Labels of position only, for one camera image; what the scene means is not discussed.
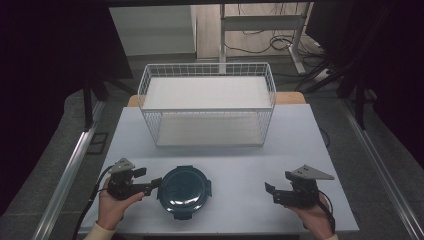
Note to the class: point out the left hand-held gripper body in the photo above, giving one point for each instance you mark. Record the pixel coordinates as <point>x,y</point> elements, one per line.
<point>120,188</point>

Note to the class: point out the white power strip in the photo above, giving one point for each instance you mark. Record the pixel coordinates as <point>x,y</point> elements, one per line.
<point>321,75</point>

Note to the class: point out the person's left hand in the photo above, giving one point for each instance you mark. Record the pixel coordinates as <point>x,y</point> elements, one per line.
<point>110,210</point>

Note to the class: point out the metal floor rail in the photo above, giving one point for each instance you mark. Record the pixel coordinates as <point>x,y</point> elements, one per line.
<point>383,166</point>
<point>66,176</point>

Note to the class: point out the person's right hand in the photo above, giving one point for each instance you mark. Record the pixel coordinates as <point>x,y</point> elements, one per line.
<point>316,220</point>

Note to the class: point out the black metal stand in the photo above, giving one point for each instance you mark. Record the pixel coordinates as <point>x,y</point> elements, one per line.
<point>88,103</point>
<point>358,100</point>

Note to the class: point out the dark curtain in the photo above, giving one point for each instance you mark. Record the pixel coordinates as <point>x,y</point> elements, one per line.
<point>43,83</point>
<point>393,66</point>

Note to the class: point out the white desk frame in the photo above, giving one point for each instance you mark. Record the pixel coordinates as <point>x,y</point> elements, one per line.
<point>260,22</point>

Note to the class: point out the dark teal round lid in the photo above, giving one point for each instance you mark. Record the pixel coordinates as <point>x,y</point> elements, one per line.
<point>183,191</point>

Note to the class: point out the black square floor frame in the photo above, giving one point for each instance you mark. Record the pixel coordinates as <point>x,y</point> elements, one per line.
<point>98,143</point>

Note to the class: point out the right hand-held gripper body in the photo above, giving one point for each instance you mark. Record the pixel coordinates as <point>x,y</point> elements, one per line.
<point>300,195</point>

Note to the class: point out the white panel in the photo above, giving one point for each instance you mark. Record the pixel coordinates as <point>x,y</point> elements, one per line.
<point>153,30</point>

